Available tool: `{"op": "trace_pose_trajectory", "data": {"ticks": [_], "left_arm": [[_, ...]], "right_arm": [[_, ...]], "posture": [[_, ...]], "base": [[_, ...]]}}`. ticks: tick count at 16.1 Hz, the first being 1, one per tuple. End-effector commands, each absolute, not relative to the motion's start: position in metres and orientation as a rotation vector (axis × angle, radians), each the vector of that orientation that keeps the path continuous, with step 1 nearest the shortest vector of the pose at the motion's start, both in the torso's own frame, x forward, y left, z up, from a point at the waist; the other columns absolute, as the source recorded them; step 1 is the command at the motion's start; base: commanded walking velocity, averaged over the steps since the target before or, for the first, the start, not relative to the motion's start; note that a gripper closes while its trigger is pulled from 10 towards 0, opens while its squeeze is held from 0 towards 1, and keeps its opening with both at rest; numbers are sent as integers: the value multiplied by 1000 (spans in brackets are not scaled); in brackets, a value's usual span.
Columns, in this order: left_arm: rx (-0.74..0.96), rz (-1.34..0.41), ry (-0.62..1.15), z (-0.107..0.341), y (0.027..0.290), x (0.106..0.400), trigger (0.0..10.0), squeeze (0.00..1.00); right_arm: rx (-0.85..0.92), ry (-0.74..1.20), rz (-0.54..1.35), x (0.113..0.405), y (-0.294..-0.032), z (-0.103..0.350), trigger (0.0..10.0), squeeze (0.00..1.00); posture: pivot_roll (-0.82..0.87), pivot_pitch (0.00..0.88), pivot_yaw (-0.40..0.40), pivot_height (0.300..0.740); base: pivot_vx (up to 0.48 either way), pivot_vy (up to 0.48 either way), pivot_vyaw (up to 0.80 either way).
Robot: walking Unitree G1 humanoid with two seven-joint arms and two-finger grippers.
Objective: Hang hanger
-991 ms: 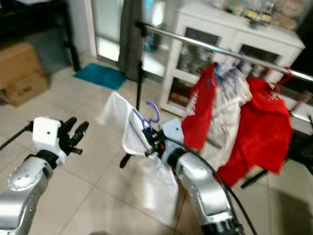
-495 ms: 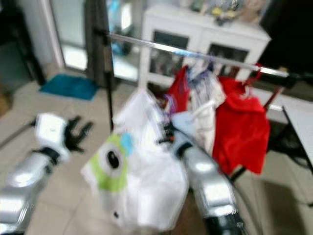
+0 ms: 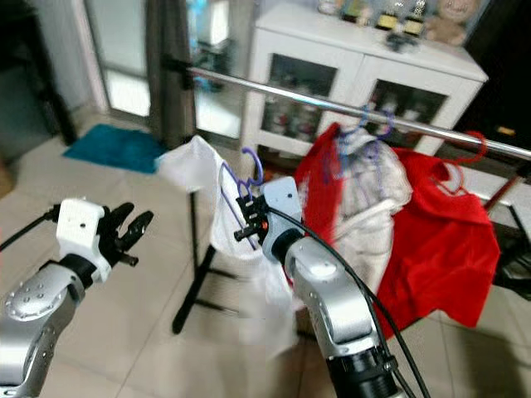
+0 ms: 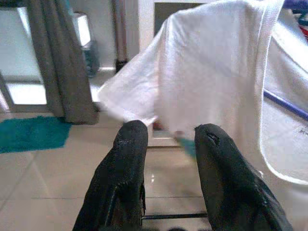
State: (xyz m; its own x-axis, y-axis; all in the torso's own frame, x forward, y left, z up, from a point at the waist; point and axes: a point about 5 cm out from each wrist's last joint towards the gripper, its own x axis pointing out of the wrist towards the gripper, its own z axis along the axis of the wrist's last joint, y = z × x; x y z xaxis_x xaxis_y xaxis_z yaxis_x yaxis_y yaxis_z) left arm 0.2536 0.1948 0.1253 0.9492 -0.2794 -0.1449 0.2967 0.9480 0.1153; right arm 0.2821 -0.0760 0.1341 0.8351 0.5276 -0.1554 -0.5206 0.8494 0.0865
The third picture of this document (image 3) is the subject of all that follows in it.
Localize glass sliding door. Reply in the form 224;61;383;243
83;0;258;125

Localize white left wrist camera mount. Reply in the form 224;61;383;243
56;197;110;270

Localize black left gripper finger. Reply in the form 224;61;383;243
120;211;155;252
104;203;134;243

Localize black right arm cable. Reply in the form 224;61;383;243
270;206;420;398

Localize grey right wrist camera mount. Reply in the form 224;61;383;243
261;176;304;250

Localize red plastic hanger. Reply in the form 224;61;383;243
436;130;490;197

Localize white T-shirt with green print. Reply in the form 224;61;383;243
156;135;301;359

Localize white silky garment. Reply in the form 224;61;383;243
332;133;414;291

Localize teal floor mat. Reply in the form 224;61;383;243
62;124;167;175

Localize silver and black garment rack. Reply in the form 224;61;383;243
162;51;531;337

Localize grey curtain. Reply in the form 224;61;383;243
145;0;202;152

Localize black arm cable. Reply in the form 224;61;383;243
0;207;63;251
270;206;420;398

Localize red garment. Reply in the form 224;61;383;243
295;122;351;250
378;148;501;337

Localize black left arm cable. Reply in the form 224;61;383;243
0;207;63;251

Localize brown teddy bear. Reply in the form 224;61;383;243
427;0;484;46

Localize white glass-door cabinet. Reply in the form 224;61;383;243
236;4;490;179

